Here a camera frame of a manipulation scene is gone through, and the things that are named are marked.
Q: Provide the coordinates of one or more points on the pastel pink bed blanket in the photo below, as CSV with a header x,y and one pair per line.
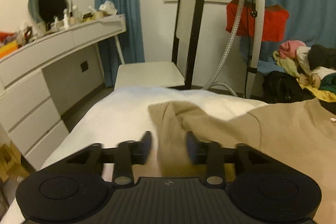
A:
x,y
118,113

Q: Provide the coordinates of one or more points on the black wall socket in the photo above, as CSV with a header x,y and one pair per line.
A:
x,y
84,66

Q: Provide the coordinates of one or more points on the standing garment steamer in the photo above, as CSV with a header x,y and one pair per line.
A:
x,y
258,19

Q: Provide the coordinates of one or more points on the tan printed t-shirt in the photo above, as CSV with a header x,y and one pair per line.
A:
x,y
283,132

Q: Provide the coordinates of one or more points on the cardboard box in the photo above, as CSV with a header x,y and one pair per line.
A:
x,y
10,163

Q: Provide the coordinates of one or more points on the pile of mixed clothes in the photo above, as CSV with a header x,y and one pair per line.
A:
x,y
315,66

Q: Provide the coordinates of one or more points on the orange box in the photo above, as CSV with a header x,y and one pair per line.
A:
x,y
8,50

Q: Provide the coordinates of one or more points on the group of cosmetic bottles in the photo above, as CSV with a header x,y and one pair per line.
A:
x,y
67,18

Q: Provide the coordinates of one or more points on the red hanging garment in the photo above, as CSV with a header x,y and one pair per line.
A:
x,y
273,24

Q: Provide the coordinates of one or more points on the blue cloth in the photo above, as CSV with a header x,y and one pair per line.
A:
x,y
267,66

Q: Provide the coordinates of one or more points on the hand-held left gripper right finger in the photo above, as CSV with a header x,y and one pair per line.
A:
x,y
190,146

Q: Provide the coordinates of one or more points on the white folding chair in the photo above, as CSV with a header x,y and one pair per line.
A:
x,y
152,73

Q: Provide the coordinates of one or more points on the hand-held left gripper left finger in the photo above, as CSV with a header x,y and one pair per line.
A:
x,y
147,142

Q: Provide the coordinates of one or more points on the narrow blue curtain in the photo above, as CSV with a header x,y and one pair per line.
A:
x,y
118,3

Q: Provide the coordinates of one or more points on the white vanity desk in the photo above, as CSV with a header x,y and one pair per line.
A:
x,y
34,87

